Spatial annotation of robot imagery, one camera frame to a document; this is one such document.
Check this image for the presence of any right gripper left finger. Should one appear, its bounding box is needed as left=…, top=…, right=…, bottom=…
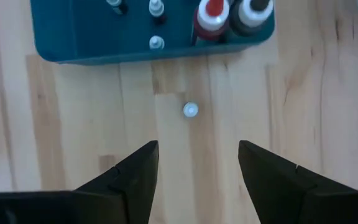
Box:
left=0, top=140, right=160, bottom=224

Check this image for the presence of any blue plastic bin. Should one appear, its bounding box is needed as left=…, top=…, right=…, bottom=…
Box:
left=29, top=0, right=276, bottom=66

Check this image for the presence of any large red-capped dye bottle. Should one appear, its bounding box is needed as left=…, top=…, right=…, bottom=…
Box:
left=192, top=0, right=233, bottom=43

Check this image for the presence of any large black-capped dye bottle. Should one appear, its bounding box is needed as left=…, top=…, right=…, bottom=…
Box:
left=230, top=0, right=275, bottom=37

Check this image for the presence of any small dark dye bottle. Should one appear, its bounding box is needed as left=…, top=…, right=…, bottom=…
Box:
left=149, top=0, right=167, bottom=26

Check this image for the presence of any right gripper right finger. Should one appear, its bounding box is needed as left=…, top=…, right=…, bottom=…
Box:
left=238, top=140, right=358, bottom=224

